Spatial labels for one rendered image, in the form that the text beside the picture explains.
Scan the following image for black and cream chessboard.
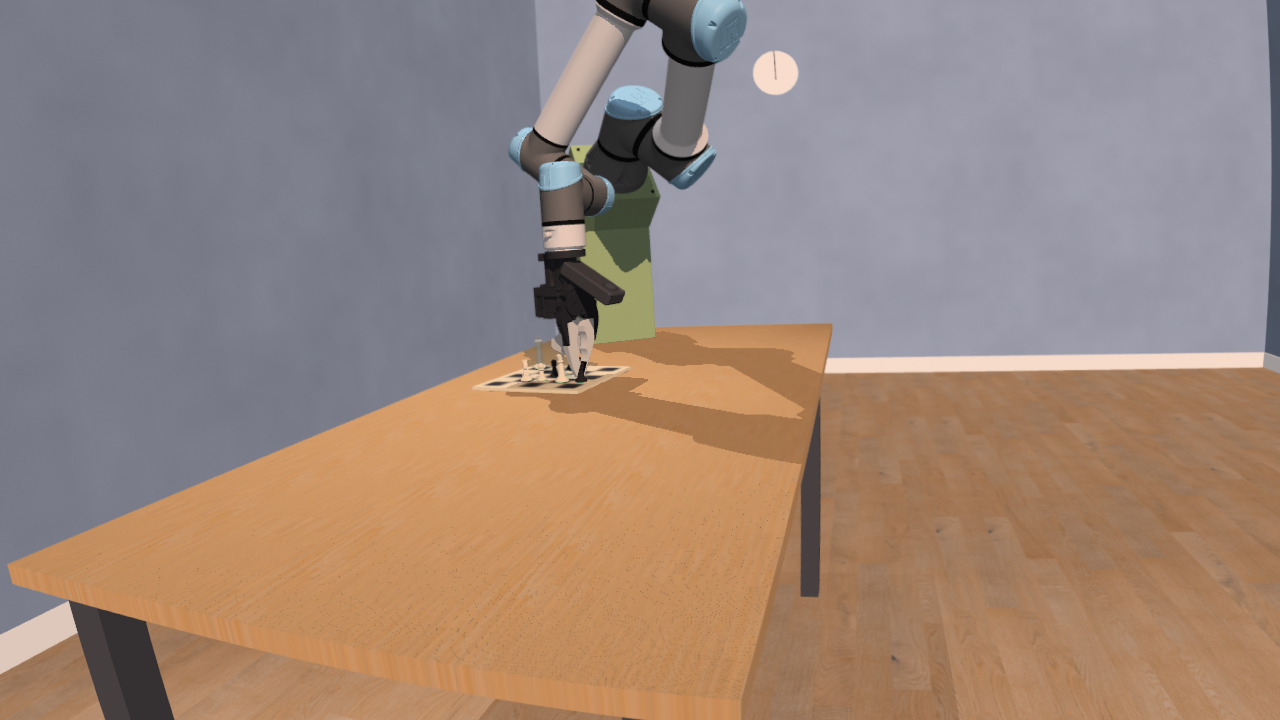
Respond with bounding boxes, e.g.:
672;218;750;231
472;365;631;395

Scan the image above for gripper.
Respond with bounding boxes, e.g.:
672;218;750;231
532;249;599;377

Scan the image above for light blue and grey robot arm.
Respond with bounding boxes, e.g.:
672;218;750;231
509;0;748;252

